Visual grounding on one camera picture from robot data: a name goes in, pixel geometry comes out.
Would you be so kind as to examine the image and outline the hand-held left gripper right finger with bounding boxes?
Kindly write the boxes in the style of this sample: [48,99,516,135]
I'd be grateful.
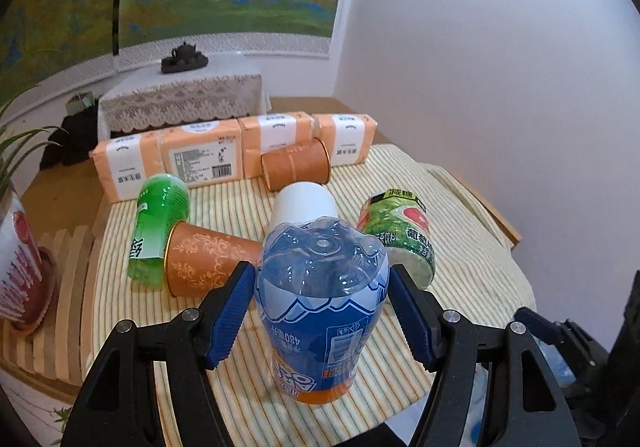
[389,263,583,447]

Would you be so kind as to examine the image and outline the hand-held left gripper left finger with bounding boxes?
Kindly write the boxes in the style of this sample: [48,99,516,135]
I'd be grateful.
[60,261,257,447]

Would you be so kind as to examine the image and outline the white paper cup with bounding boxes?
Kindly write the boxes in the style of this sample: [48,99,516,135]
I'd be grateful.
[270,182,340,240]

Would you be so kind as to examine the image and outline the orange patterned paper cup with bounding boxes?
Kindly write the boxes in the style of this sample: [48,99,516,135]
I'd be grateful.
[164,222,266,298]

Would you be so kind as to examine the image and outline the plain orange paper cup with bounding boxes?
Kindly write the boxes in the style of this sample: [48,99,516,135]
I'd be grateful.
[261,138,332,191]

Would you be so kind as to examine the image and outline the yellow striped tablecloth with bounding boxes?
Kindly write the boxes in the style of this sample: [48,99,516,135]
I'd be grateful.
[80,142,538,447]

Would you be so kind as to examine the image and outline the green red label bottle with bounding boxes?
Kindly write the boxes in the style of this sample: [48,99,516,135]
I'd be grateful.
[356,191,436,290]

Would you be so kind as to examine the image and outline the blue label plastic bottle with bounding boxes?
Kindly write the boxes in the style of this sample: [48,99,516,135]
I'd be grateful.
[254,217,391,407]

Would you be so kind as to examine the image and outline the green plastic bottle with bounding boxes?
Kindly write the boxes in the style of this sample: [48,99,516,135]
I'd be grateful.
[126,173,192,289]

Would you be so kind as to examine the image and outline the wooden table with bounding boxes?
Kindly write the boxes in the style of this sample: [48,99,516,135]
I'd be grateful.
[270,97,523,248]

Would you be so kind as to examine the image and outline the orange tissue pack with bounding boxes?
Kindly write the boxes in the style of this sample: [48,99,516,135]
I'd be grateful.
[239,112,317,178]
[160,122,246,189]
[92,134,168,204]
[312,113,378,169]

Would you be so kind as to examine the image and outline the wooden slatted bench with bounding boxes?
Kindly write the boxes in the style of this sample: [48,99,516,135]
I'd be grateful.
[0,224,108,385]

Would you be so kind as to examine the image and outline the lace covered side table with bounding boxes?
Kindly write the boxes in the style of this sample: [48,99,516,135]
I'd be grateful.
[97,73,272,140]

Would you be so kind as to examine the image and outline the red white plant pot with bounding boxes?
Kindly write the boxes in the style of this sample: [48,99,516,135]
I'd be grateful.
[0,180,58,334]

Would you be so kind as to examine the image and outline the black bag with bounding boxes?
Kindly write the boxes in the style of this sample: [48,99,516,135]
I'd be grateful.
[40,102,101,169]

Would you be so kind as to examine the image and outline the dark tea tray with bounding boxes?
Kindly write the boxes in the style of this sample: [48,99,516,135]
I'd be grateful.
[160,54,210,74]

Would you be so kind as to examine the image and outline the dark teapot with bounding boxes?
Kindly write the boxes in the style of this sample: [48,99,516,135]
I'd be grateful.
[170,41,199,63]

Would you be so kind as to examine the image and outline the green leafy plant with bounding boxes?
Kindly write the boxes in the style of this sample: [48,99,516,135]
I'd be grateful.
[0,47,71,208]

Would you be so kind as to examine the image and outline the black curved lamp pole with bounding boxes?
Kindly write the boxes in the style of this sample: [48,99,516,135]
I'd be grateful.
[107,0,136,73]

